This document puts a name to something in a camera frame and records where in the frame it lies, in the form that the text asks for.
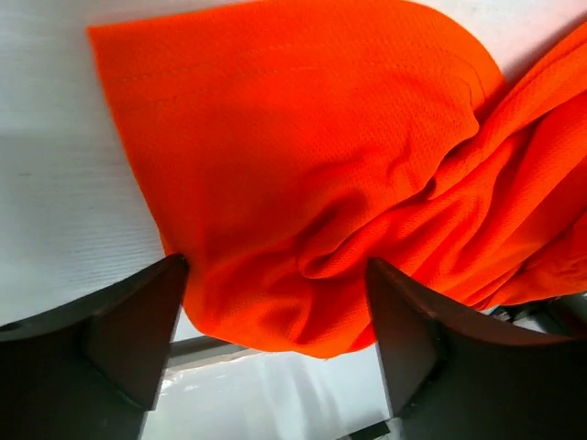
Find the orange shorts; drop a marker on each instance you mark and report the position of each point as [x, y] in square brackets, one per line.
[280, 145]

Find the aluminium front rail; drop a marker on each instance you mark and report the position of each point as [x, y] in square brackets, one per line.
[201, 349]

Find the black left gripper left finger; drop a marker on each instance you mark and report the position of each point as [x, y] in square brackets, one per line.
[92, 368]

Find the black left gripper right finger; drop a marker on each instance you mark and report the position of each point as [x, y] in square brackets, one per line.
[454, 373]

